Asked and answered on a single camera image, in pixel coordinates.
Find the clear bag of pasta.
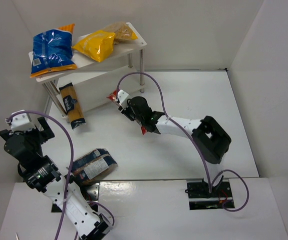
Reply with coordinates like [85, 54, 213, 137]
[102, 21, 138, 45]

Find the dark blue pasta bag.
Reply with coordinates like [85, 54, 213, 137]
[72, 148, 118, 186]

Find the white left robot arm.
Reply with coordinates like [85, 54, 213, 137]
[0, 110, 113, 240]

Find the white two-tier metal shelf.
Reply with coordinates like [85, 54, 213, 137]
[35, 22, 147, 118]

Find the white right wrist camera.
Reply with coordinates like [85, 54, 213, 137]
[115, 89, 130, 109]

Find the blue orange snack bag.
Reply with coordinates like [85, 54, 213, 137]
[31, 23, 77, 78]

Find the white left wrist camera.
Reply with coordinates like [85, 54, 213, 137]
[6, 110, 35, 132]

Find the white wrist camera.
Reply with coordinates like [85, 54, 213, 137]
[6, 110, 35, 132]
[115, 89, 130, 109]

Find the blue label spaghetti pack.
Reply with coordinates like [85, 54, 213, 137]
[59, 82, 86, 130]

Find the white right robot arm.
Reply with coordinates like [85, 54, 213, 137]
[116, 90, 231, 193]

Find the yellow snack bag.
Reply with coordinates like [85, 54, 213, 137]
[72, 30, 115, 63]

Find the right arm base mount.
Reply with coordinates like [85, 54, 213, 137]
[185, 180, 235, 210]

